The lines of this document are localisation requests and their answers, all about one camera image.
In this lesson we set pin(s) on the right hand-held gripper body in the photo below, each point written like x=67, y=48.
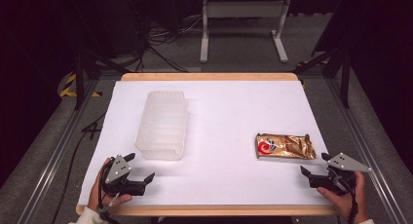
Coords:
x=347, y=164

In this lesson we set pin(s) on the person's right hand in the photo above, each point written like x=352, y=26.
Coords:
x=345, y=204

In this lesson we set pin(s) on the translucent plastic storage box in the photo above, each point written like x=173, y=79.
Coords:
x=162, y=125

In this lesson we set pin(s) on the person's left hand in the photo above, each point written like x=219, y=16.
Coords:
x=94, y=194

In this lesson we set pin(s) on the gold foil snack packet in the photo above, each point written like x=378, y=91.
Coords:
x=285, y=146

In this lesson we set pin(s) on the white metal stand frame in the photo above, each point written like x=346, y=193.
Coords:
x=243, y=9

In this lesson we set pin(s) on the yellow black hazard tape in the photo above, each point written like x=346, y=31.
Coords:
x=69, y=87

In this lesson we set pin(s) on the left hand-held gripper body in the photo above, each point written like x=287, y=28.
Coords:
x=119, y=168

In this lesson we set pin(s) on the white paper table sheet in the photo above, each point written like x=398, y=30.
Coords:
x=224, y=120

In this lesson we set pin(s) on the aluminium floor rail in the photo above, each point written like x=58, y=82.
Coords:
x=367, y=152
x=55, y=159

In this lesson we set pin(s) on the black tripod stand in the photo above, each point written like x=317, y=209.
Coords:
x=345, y=78
x=79, y=78

